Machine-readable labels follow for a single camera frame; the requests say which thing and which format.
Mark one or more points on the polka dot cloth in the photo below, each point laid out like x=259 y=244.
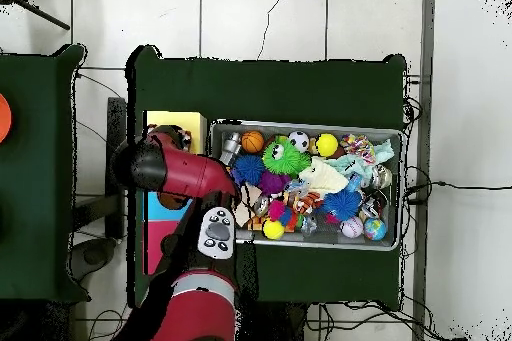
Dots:
x=185 y=138

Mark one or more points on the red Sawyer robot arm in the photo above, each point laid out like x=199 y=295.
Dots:
x=192 y=175

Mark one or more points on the wooden box with three holes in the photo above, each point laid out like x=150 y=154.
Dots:
x=198 y=121

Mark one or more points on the shallow mesh bin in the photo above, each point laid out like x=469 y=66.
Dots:
x=328 y=237

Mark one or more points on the blue spiky ball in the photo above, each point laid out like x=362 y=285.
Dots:
x=248 y=169
x=343 y=204

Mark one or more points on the small orange basketball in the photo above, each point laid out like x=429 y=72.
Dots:
x=252 y=142

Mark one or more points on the green spiky puffer toy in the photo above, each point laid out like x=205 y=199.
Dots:
x=286 y=157

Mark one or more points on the small soccer ball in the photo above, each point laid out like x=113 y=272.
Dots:
x=299 y=141

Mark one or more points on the cream waffle cloth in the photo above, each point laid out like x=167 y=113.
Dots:
x=326 y=179

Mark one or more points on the plain yellow ball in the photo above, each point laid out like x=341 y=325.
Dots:
x=327 y=145

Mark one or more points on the dark green table cloth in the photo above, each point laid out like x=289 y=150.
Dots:
x=36 y=197
x=280 y=89

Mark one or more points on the small globe ball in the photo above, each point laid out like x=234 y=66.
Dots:
x=374 y=229

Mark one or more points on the orange disc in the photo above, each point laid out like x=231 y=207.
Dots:
x=4 y=119

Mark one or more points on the black rod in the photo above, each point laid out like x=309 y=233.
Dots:
x=40 y=12

